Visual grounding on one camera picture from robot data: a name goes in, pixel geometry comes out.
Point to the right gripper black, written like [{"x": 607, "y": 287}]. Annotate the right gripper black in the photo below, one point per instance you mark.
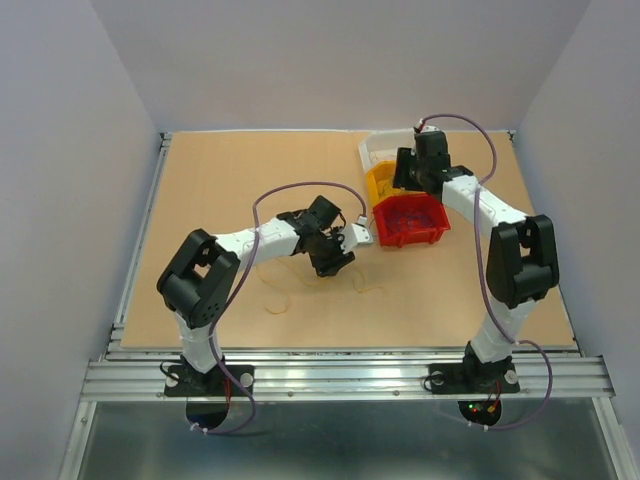
[{"x": 405, "y": 157}]

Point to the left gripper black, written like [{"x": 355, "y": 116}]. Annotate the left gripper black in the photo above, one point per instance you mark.
[{"x": 335, "y": 262}]

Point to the yellow plastic bin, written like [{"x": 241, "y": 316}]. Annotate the yellow plastic bin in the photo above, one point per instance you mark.
[{"x": 379, "y": 182}]

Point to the white plastic bin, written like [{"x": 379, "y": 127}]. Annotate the white plastic bin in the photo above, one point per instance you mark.
[{"x": 382, "y": 145}]

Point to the red plastic bin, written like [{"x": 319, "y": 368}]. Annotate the red plastic bin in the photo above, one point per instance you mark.
[{"x": 410, "y": 219}]

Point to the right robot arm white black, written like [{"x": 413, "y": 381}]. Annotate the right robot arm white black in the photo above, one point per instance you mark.
[{"x": 518, "y": 270}]

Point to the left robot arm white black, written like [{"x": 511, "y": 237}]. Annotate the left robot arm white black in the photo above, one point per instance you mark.
[{"x": 206, "y": 272}]

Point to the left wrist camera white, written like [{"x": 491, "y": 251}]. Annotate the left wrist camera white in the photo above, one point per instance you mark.
[{"x": 356, "y": 235}]

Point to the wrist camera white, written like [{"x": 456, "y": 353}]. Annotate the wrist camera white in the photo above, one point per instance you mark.
[
  {"x": 356, "y": 235},
  {"x": 422, "y": 126}
]

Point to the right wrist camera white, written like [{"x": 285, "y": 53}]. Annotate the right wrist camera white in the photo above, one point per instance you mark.
[{"x": 422, "y": 126}]

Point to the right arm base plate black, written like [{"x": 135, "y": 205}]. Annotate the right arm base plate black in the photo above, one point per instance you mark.
[{"x": 456, "y": 379}]

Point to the aluminium frame rail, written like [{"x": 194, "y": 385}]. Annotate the aluminium frame rail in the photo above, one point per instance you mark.
[{"x": 343, "y": 375}]

